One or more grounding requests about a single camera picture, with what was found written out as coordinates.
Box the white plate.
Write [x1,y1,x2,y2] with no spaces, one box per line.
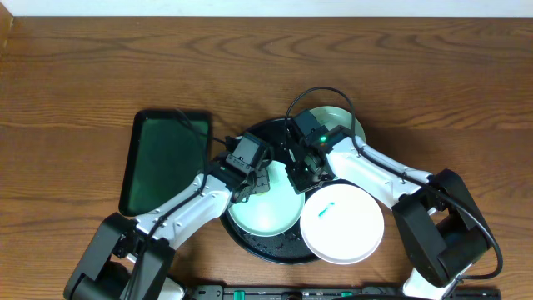
[300,183,384,265]

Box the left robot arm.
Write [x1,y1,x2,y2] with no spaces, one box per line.
[63,152,271,299]

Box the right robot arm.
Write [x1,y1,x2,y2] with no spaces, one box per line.
[286,126,499,299]

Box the mint plate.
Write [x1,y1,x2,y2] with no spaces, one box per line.
[310,106,352,144]
[229,161,306,237]

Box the rectangular black tray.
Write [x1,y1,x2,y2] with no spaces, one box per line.
[118,109,212,217]

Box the round black tray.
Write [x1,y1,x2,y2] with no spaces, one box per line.
[220,118,319,265]

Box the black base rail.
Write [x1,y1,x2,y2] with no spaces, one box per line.
[189,283,503,300]

